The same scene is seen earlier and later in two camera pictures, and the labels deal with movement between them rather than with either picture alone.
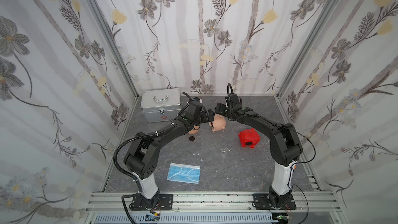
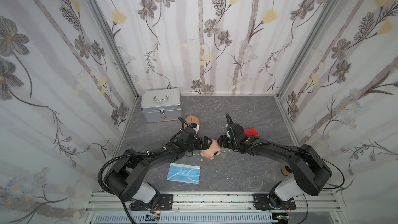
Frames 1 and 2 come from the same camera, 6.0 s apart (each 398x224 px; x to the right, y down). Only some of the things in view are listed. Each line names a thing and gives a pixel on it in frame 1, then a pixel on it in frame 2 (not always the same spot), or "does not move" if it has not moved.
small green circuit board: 151,218 does not move
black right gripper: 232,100 → 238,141
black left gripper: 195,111 → 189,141
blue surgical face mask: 185,173 does not move
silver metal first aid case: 161,105 does not move
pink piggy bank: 219,123 → 214,149
